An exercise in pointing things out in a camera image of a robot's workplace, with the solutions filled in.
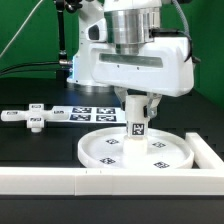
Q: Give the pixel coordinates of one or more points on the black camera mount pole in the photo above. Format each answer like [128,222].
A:
[71,6]

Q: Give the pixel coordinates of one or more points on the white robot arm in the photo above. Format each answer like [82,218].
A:
[122,46]

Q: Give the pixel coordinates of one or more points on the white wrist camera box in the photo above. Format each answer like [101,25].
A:
[96,34]

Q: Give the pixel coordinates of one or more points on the white cross-shaped table base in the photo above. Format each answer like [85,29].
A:
[35,117]

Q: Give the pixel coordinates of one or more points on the white round table top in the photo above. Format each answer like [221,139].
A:
[111,148]

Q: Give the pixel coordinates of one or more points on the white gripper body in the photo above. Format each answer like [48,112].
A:
[160,67]

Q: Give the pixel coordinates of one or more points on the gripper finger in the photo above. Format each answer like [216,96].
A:
[150,109]
[121,94]

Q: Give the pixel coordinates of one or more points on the white marker sheet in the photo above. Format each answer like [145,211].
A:
[103,115]

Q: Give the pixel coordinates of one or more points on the white L-shaped border fence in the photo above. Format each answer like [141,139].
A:
[206,179]

